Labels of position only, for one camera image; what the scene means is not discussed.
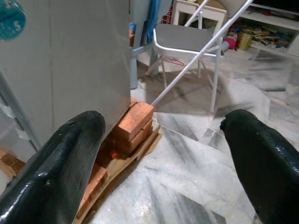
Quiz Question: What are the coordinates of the cluttered books pile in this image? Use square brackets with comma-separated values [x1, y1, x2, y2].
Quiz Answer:
[230, 24, 292, 47]

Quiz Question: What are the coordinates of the silver refrigerator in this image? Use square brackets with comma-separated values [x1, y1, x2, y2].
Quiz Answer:
[0, 0, 132, 154]

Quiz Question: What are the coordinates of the yellow tin can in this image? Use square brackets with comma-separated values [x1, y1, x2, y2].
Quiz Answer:
[236, 29, 255, 51]

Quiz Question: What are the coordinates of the white square side table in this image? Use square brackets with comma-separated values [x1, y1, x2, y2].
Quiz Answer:
[173, 0, 228, 32]

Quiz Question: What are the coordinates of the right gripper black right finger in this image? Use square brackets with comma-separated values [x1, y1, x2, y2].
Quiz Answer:
[220, 109, 299, 224]

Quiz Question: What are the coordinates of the round teal sticker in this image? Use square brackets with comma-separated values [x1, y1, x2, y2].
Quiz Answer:
[0, 0, 27, 42]

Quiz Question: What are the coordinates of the pink ball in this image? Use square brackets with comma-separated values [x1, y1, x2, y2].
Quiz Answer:
[225, 38, 238, 51]

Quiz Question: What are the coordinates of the white folding chair grey seat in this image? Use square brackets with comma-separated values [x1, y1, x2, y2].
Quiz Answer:
[145, 0, 255, 113]

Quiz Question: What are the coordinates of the white TV cabinet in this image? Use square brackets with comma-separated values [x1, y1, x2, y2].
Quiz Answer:
[228, 0, 299, 58]

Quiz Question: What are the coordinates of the blue cloth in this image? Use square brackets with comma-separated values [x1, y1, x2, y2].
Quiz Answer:
[145, 0, 162, 44]

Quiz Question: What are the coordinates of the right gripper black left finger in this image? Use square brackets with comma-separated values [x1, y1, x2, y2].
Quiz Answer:
[0, 110, 107, 224]

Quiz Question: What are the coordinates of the small light blue plastic table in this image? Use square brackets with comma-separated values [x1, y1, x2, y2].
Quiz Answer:
[129, 0, 162, 90]

